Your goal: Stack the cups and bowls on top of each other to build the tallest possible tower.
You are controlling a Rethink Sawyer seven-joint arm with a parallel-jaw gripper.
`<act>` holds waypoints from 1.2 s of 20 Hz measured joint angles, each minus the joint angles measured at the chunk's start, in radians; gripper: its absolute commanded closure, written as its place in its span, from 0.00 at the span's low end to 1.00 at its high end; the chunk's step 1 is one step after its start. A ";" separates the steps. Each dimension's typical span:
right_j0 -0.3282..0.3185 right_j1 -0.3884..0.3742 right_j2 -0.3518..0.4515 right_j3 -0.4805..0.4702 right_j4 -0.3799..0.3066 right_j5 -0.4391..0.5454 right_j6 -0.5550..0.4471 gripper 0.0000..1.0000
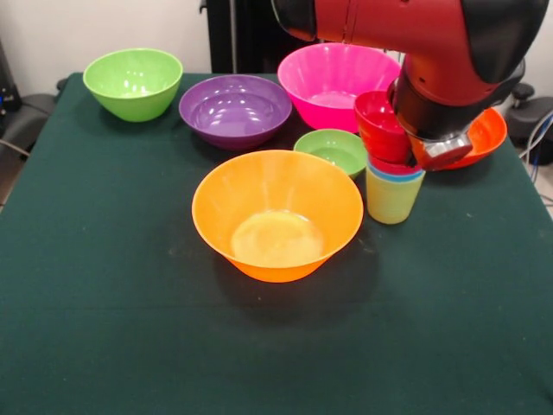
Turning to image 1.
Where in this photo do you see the grey cable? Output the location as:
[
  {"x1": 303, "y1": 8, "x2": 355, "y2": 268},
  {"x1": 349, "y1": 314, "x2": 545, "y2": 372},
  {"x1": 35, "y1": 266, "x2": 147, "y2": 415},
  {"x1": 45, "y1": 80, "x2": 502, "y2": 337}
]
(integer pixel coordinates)
[{"x1": 0, "y1": 137, "x2": 31, "y2": 159}]

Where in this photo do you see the black electronics box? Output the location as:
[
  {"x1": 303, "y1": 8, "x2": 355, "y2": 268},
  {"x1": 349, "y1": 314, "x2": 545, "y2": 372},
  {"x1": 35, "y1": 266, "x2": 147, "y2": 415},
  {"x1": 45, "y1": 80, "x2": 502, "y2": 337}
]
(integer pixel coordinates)
[{"x1": 0, "y1": 36, "x2": 22, "y2": 129}]

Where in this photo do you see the large orange bowl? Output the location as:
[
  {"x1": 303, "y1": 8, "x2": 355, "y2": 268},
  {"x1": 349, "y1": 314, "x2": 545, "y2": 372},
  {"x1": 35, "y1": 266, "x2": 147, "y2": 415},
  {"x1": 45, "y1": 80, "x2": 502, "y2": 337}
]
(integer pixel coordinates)
[{"x1": 191, "y1": 150, "x2": 364, "y2": 284}]

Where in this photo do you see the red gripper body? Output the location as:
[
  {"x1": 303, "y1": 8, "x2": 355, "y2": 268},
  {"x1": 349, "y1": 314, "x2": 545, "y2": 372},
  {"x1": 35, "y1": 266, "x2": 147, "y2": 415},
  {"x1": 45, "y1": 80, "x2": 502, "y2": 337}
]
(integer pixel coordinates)
[{"x1": 407, "y1": 135, "x2": 474, "y2": 172}]

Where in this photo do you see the red cup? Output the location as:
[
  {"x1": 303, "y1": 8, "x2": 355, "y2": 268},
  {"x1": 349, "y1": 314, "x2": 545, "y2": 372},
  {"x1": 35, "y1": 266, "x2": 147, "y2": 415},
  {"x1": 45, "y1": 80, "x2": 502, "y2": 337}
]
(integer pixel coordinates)
[{"x1": 368, "y1": 154, "x2": 424, "y2": 176}]

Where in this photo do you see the large green bowl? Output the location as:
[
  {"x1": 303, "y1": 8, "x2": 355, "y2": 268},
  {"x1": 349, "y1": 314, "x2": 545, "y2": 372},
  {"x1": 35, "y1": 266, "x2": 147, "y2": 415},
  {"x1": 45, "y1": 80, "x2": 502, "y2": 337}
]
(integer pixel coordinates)
[{"x1": 82, "y1": 48, "x2": 184, "y2": 123}]

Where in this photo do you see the white cable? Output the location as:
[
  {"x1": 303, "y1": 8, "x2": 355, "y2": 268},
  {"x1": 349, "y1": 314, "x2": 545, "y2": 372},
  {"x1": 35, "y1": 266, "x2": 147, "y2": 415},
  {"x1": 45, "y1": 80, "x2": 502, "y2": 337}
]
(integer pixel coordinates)
[{"x1": 518, "y1": 110, "x2": 553, "y2": 160}]

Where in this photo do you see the pink bowl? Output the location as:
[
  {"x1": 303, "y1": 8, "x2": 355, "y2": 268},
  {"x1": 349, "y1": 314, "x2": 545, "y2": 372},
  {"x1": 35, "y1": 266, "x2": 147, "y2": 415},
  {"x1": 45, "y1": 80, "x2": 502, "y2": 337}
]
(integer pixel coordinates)
[{"x1": 277, "y1": 41, "x2": 403, "y2": 134}]

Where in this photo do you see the small red bowl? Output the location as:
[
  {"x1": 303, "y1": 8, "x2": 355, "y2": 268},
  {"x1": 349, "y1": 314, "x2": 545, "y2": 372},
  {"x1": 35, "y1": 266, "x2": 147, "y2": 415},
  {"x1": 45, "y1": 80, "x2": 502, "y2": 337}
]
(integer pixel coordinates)
[{"x1": 353, "y1": 90, "x2": 415, "y2": 164}]

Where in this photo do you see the yellow cup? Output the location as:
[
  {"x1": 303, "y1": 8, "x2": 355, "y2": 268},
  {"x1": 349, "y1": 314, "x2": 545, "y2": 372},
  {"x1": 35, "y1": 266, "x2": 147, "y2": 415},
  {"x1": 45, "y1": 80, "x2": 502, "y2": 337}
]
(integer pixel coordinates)
[{"x1": 365, "y1": 170, "x2": 427, "y2": 225}]

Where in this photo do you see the dark green tablecloth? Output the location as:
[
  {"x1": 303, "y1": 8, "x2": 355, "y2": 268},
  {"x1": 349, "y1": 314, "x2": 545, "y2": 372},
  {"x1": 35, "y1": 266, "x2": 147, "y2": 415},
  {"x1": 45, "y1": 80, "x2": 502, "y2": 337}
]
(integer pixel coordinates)
[{"x1": 0, "y1": 72, "x2": 553, "y2": 415}]

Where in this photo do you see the blue cup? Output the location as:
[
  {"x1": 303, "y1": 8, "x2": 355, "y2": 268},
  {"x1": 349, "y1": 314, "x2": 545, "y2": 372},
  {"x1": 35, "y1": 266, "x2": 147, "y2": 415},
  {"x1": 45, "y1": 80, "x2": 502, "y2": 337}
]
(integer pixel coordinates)
[{"x1": 366, "y1": 166, "x2": 427, "y2": 183}]

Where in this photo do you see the black equipment with knob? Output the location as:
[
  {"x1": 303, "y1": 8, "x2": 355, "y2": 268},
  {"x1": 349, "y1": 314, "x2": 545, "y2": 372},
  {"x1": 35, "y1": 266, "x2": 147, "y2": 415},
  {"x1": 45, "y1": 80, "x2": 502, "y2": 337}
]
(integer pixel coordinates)
[{"x1": 505, "y1": 82, "x2": 553, "y2": 150}]

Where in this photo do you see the small green bowl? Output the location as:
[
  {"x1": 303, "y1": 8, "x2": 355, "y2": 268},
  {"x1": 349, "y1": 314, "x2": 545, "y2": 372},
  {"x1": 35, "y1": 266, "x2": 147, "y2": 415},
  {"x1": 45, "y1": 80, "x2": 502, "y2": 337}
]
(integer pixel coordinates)
[{"x1": 293, "y1": 128, "x2": 369, "y2": 181}]

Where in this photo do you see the purple bowl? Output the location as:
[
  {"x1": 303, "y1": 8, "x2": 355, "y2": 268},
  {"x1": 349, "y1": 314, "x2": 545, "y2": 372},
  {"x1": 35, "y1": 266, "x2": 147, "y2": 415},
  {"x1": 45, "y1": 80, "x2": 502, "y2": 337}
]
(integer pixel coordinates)
[{"x1": 178, "y1": 73, "x2": 293, "y2": 151}]

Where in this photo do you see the red-orange bowl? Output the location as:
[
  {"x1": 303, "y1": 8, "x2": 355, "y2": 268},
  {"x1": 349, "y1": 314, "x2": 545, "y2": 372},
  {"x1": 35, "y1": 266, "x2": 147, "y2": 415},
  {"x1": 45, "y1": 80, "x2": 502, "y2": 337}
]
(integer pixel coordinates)
[{"x1": 444, "y1": 107, "x2": 508, "y2": 170}]

